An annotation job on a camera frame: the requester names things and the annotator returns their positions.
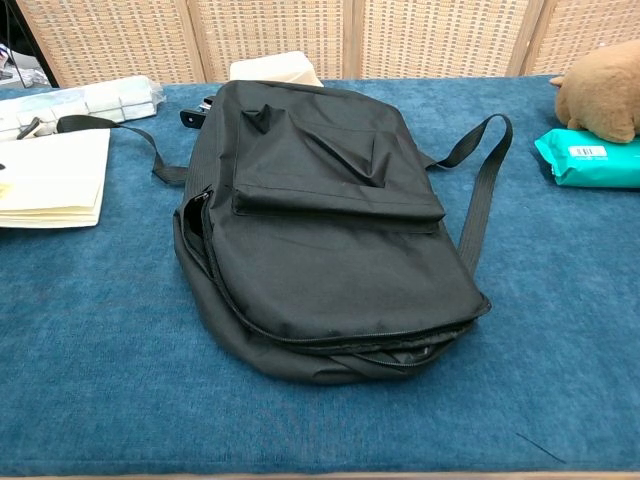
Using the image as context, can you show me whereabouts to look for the black backpack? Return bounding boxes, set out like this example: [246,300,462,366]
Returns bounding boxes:
[57,79,515,385]

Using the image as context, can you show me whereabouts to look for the white spiral notebook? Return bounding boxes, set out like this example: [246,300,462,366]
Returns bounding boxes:
[0,128,112,230]

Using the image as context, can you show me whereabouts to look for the black stapler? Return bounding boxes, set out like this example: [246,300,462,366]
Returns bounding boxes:
[179,97,214,129]

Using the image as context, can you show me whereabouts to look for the beige lunch box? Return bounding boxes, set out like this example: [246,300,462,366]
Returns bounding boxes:
[228,50,325,89]

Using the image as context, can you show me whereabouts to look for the wicker folding screen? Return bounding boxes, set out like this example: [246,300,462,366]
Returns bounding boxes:
[14,0,640,87]

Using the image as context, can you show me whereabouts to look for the blue table cloth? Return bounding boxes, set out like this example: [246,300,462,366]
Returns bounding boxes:
[0,74,640,476]

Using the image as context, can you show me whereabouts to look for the white tissue pack box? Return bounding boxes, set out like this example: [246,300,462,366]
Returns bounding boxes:
[0,74,164,139]

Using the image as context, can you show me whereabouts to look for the teal wet wipes pack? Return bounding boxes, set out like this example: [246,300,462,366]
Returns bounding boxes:
[533,127,640,189]

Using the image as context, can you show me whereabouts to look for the brown plush toy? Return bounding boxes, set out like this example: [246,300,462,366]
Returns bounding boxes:
[549,38,640,145]

